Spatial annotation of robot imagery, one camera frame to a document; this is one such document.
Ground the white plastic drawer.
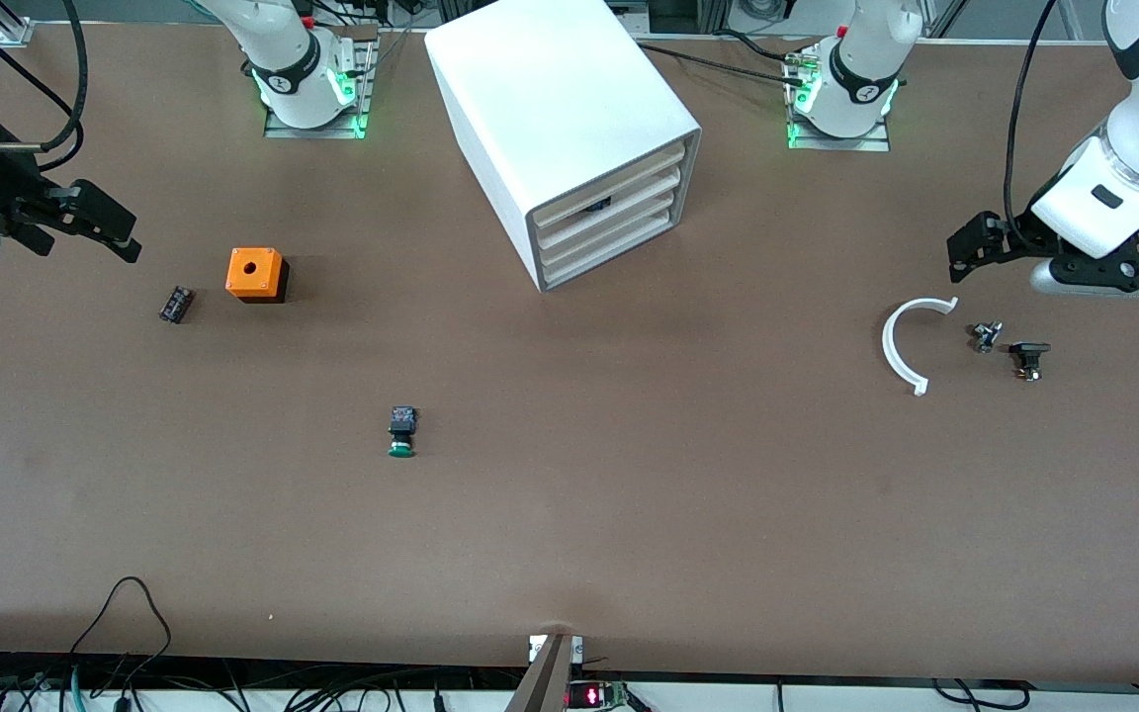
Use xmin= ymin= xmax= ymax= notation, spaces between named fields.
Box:
xmin=536 ymin=168 xmax=682 ymax=254
xmin=530 ymin=141 xmax=685 ymax=231
xmin=540 ymin=203 xmax=679 ymax=288

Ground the white drawer cabinet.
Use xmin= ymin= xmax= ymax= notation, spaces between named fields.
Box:
xmin=424 ymin=0 xmax=704 ymax=294

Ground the device with red display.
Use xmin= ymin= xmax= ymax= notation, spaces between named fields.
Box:
xmin=569 ymin=680 xmax=632 ymax=710

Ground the small black switch part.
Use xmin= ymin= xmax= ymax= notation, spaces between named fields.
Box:
xmin=1009 ymin=341 xmax=1053 ymax=383

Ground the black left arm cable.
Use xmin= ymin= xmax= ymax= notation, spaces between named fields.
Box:
xmin=1003 ymin=0 xmax=1062 ymax=248

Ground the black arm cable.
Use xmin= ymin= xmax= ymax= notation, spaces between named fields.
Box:
xmin=1003 ymin=0 xmax=1062 ymax=248
xmin=0 ymin=0 xmax=88 ymax=175

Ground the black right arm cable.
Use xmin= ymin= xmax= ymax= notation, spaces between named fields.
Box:
xmin=0 ymin=0 xmax=88 ymax=175

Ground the white curved plastic bracket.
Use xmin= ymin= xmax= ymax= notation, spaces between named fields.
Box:
xmin=882 ymin=296 xmax=960 ymax=398

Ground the orange button enclosure box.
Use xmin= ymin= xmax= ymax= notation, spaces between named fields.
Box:
xmin=225 ymin=247 xmax=289 ymax=304

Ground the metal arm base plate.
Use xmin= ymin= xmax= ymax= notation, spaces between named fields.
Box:
xmin=785 ymin=51 xmax=893 ymax=152
xmin=263 ymin=25 xmax=379 ymax=140

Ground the black cable behind cabinet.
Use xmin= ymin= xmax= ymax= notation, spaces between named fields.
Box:
xmin=634 ymin=30 xmax=813 ymax=92

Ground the green push button switch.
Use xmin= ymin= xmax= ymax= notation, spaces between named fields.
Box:
xmin=387 ymin=405 xmax=419 ymax=459

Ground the black looped table cable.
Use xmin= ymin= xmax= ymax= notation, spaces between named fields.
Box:
xmin=70 ymin=577 xmax=175 ymax=683

